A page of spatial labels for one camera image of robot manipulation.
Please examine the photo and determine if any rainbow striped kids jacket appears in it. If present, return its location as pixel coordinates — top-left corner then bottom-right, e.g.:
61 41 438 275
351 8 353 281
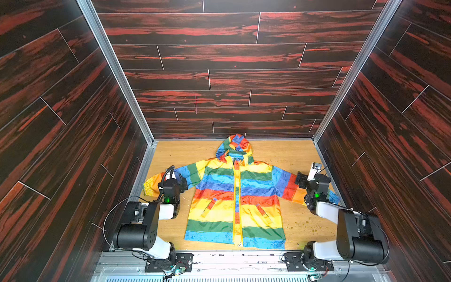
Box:
142 135 337 250

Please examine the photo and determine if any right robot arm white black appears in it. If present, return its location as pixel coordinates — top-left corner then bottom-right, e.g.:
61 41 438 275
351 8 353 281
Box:
295 173 390 271

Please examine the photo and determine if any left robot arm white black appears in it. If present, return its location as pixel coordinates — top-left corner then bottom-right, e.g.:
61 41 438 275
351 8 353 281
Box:
112 166 187 264

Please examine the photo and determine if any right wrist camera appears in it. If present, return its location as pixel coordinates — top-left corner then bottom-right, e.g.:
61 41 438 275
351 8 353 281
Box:
307 162 323 181

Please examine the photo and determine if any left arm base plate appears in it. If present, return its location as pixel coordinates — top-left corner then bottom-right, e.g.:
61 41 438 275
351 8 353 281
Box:
144 253 194 276

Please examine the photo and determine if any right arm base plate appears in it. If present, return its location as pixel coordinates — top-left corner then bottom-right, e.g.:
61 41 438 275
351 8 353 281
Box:
281 251 334 272

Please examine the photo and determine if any aluminium front rail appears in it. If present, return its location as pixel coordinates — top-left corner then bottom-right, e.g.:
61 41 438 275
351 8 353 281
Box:
91 250 394 282

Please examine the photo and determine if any aluminium corner post right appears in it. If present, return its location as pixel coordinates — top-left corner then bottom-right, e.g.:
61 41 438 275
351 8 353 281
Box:
313 0 402 146

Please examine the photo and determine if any aluminium corner post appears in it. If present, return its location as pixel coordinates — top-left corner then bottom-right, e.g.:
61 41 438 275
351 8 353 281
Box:
313 0 402 146
76 0 155 145

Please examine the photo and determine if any aluminium corner post left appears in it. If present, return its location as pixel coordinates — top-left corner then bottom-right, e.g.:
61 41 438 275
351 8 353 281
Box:
76 0 155 145

